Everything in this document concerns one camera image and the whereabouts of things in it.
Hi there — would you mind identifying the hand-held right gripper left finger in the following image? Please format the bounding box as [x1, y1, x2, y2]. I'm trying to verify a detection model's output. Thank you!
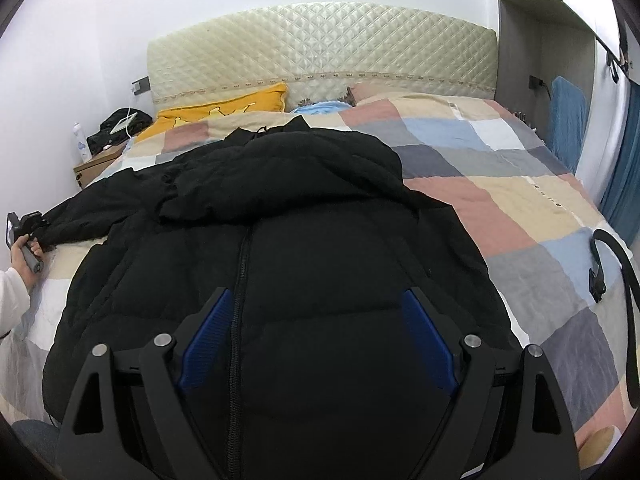
[56, 287, 236, 480]

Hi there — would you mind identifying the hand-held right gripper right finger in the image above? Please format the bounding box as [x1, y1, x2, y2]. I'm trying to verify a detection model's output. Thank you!
[401, 287, 582, 480]

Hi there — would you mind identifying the black puffer jacket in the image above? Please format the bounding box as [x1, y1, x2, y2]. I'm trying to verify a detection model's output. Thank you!
[36, 115, 526, 480]

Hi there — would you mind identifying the person's left hand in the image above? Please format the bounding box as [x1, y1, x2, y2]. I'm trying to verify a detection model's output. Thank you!
[10, 236, 45, 292]

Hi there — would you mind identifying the wooden nightstand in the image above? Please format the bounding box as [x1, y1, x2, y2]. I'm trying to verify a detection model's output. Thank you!
[73, 140, 132, 192]

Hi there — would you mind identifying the white bottle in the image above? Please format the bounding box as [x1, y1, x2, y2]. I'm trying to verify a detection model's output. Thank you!
[73, 121, 91, 164]

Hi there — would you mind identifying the black bag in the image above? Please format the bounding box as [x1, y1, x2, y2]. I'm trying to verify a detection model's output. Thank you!
[86, 108, 154, 153]

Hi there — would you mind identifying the checkered patchwork blanket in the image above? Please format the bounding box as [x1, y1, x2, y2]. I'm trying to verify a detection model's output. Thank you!
[0, 94, 632, 466]

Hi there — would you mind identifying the person's leg in jeans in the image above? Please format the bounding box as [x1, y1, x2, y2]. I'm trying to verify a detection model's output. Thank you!
[10, 420, 61, 480]

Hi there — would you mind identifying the yellow pillow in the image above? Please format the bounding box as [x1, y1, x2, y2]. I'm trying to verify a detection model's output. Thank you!
[134, 83, 290, 144]

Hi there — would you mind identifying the pink brown pillow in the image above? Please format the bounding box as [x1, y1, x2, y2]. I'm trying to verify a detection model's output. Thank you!
[346, 83, 416, 108]

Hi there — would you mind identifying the blue curtain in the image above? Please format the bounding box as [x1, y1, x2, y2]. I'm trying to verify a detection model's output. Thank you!
[599, 77, 640, 246]

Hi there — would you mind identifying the light blue fuzzy cloth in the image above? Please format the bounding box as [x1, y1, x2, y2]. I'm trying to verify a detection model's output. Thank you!
[290, 100, 355, 115]

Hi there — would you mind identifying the blue towel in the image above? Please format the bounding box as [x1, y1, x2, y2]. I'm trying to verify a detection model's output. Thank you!
[545, 76, 589, 171]

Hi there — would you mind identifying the cream quilted headboard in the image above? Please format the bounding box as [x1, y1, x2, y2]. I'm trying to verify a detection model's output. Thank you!
[146, 2, 498, 113]

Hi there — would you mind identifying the white charging cable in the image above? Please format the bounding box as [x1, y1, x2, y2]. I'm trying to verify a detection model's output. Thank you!
[112, 86, 142, 140]

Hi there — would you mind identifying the black belt strap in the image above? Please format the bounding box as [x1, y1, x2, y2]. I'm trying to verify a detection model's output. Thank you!
[589, 228, 640, 378]

